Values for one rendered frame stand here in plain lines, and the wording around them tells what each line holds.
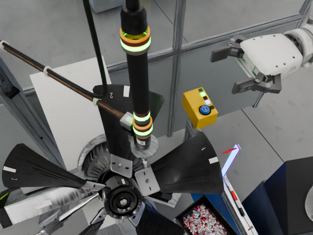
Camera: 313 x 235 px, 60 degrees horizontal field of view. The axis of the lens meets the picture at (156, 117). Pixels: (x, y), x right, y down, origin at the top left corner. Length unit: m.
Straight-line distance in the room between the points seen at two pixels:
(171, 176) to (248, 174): 1.45
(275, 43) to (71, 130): 0.75
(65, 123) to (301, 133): 2.10
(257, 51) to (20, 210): 0.88
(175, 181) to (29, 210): 0.51
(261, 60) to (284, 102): 2.23
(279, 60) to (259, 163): 1.84
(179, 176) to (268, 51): 0.52
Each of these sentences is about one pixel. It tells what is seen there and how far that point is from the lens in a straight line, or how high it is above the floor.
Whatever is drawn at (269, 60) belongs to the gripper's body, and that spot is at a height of 1.67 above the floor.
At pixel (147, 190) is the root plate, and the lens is 0.93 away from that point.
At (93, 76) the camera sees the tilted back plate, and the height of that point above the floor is 1.32.
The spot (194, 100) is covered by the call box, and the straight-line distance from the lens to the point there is 1.24.
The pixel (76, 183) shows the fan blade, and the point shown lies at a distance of 0.89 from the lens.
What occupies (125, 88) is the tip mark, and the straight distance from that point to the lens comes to 0.81.
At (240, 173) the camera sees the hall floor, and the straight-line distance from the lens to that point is 2.31.
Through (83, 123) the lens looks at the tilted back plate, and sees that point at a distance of 1.06.
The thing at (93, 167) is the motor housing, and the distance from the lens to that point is 0.98.
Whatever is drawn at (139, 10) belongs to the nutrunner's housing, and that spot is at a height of 1.85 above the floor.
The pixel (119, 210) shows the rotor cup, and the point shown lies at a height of 1.21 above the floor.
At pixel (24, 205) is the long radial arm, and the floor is 1.13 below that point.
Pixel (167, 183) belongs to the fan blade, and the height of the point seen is 1.19.
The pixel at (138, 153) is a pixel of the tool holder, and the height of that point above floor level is 1.45.
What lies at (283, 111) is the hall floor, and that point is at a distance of 2.75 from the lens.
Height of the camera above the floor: 2.07
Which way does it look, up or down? 57 degrees down
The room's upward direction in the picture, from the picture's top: straight up
